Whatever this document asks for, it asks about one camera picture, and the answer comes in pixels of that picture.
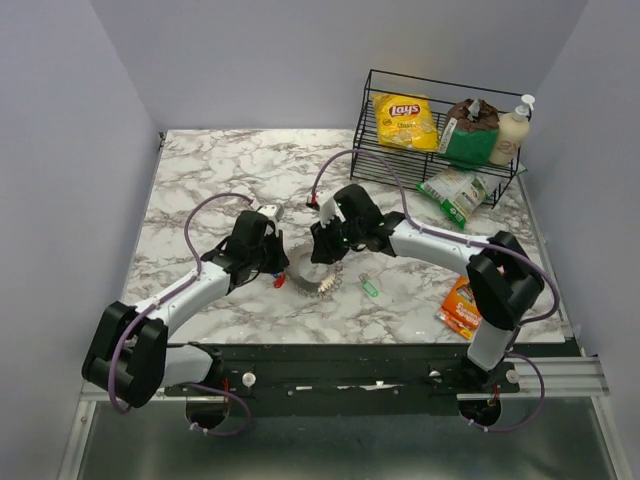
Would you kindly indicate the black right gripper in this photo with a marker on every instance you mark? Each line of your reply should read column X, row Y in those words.
column 322, row 249

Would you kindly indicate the green key tag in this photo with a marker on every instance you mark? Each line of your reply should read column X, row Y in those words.
column 368, row 287

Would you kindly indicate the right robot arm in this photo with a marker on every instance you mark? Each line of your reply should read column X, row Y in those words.
column 504, row 282

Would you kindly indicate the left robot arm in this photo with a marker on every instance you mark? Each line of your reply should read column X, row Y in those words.
column 180, row 300

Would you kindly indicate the red key tag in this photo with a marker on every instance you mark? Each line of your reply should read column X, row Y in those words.
column 279, row 281

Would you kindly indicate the green white snack bag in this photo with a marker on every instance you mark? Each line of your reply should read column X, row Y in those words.
column 459, row 192

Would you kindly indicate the yellow Lays chips bag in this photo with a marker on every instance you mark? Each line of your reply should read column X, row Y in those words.
column 405, row 122

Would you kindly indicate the orange razor blade box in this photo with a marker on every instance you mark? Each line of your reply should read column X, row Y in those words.
column 459, row 311

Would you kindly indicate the green brown coffee bag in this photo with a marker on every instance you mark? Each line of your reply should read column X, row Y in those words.
column 470, row 132

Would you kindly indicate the cream lotion pump bottle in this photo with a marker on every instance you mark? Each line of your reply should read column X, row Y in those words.
column 513, row 129

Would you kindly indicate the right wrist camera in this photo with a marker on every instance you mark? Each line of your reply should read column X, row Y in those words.
column 326, row 210

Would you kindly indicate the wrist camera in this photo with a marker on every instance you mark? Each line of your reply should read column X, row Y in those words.
column 274, row 213
column 326, row 210

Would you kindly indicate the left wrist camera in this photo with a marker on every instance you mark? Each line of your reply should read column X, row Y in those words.
column 274, row 213

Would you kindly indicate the black wire rack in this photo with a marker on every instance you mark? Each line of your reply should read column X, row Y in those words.
column 415, row 166

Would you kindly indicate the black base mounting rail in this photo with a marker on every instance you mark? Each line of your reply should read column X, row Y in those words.
column 306, row 380

